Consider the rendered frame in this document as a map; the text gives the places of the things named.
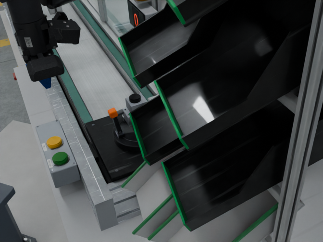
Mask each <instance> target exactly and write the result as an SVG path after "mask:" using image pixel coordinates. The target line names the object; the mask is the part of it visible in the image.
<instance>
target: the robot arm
mask: <svg viewBox="0 0 323 242"><path fill-rule="evenodd" d="M73 1H75V0H0V3H5V2H7V5H8V9H9V12H10V15H11V18H12V23H13V26H14V28H15V31H16V32H15V34H14V35H15V38H16V41H17V44H18V46H20V47H21V50H22V53H23V55H22V56H23V59H24V62H25V63H26V64H25V65H26V68H27V71H28V74H29V76H30V79H31V81H33V82H36V81H39V82H40V83H41V84H42V85H43V86H44V87H45V88H46V89H48V88H51V78H52V77H54V76H58V75H61V74H64V66H63V63H62V61H61V59H60V58H59V57H58V56H57V55H54V52H53V50H52V49H56V48H57V47H58V45H57V43H63V44H73V45H76V44H79V38H80V30H81V28H80V27H79V25H78V24H77V23H76V22H75V21H73V20H72V19H70V20H68V17H67V15H66V14H65V13H64V12H57V13H56V14H55V16H54V18H52V20H47V15H44V14H43V10H42V6H41V4H42V5H43V6H47V7H48V8H49V9H55V8H57V7H60V6H63V5H65V4H68V3H70V2H73Z"/></svg>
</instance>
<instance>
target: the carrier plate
mask: <svg viewBox="0 0 323 242"><path fill-rule="evenodd" d="M122 115H123V114H122ZM122 115H120V116H117V118H118V121H119V120H120V119H122ZM85 128H86V130H87V132H88V134H89V137H90V139H91V141H92V143H93V145H94V147H95V149H96V151H97V153H98V155H99V157H100V159H101V161H102V163H103V165H104V167H105V169H106V171H107V173H108V175H109V177H110V179H111V181H112V182H114V181H117V180H119V179H122V178H125V177H128V176H130V175H132V174H133V173H134V171H135V170H136V169H137V168H138V167H139V166H140V165H141V164H142V163H143V162H144V159H143V157H142V154H141V152H129V151H125V150H123V149H121V148H119V147H118V146H117V145H116V143H115V142H114V139H113V134H112V131H113V128H114V123H113V120H112V119H111V118H110V116H107V117H103V118H100V119H97V120H94V121H90V122H87V123H85Z"/></svg>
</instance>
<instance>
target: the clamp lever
mask: <svg viewBox="0 0 323 242"><path fill-rule="evenodd" d="M108 114H109V116H110V118H111V119H112V120H113V123H114V125H115V128H116V130H117V132H118V134H120V133H122V129H121V126H120V124H119V121H118V118H117V116H120V115H122V114H124V112H123V110H122V109H121V110H119V111H116V109H115V108H112V109H109V110H108Z"/></svg>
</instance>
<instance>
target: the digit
mask: <svg viewBox="0 0 323 242"><path fill-rule="evenodd" d="M132 12H133V21H134V27H135V26H137V25H139V16H138V11H137V10H136V9H135V8H134V7H133V6H132Z"/></svg>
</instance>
